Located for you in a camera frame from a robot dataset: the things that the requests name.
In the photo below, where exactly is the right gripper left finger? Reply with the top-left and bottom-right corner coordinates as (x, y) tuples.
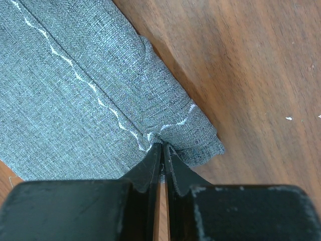
(1, 144), (161, 240)

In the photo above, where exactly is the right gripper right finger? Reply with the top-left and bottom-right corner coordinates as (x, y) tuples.
(164, 144), (320, 240)

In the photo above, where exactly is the grey cloth napkin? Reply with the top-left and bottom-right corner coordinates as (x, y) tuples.
(1, 1), (225, 181)

